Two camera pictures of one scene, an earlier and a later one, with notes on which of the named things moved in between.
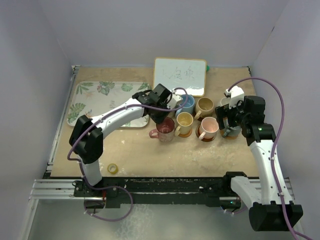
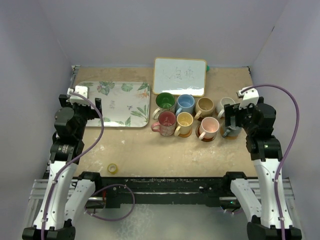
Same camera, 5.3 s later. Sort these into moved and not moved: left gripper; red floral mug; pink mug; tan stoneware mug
Moved: left gripper; red floral mug
Not moved: pink mug; tan stoneware mug
